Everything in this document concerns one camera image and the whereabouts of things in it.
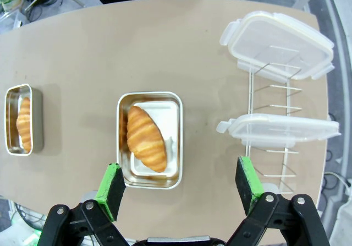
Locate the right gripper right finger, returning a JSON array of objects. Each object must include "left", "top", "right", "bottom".
[{"left": 225, "top": 156, "right": 331, "bottom": 246}]

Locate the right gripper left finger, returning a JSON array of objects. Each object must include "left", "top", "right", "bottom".
[{"left": 38, "top": 162, "right": 128, "bottom": 246}]

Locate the clear plastic snap lid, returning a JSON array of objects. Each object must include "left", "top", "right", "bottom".
[
  {"left": 216, "top": 113, "right": 342, "bottom": 149},
  {"left": 219, "top": 10, "right": 336, "bottom": 83}
]

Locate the golden croissant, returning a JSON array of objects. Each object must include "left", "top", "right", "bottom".
[
  {"left": 126, "top": 105, "right": 168, "bottom": 173},
  {"left": 15, "top": 96, "right": 32, "bottom": 152}
]

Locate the rectangular steel container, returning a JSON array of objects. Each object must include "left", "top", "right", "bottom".
[
  {"left": 4, "top": 83, "right": 44, "bottom": 156},
  {"left": 116, "top": 91, "right": 184, "bottom": 189}
]

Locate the metal wire rack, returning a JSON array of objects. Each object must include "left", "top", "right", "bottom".
[{"left": 244, "top": 45, "right": 303, "bottom": 196}]

